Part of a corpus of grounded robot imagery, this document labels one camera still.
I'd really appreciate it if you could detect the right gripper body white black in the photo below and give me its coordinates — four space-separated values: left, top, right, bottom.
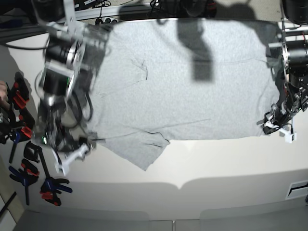
42 131 96 176

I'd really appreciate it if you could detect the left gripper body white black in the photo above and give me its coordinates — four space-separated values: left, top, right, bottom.
257 103 297 143

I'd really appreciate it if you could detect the grey T-shirt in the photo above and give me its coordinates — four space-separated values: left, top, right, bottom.
86 19 280 170

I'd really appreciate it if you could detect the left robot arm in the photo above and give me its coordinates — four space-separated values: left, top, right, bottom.
261 0 308 143

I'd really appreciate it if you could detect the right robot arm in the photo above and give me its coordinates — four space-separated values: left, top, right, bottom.
32 0 110 175

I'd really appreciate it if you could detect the person hand at edge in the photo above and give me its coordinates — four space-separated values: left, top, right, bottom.
0 80 8 103

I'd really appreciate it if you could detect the large black blue bar clamp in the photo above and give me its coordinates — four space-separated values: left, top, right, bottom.
24 141 73 206

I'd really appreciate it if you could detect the blue orange bar clamp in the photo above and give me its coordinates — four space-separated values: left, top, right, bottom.
6 72 29 114
0 110 38 164
8 158 40 205

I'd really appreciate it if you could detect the top blue orange bar clamp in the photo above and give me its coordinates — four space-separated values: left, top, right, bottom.
6 72 29 114

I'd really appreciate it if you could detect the aluminium frame rail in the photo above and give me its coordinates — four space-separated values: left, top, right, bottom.
0 3 149 43

